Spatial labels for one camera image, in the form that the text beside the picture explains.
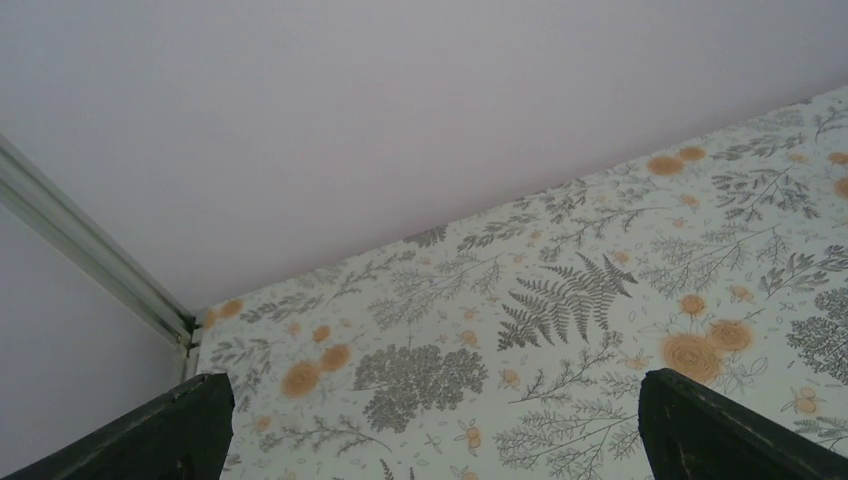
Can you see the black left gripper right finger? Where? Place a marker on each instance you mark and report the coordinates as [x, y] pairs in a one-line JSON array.
[[689, 431]]

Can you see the floral patterned table mat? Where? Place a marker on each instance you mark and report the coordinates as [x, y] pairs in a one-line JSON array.
[[511, 344]]

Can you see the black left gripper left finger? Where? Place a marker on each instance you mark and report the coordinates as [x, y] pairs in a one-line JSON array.
[[184, 433]]

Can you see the left aluminium corner post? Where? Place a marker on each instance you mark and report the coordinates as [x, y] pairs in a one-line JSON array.
[[43, 206]]

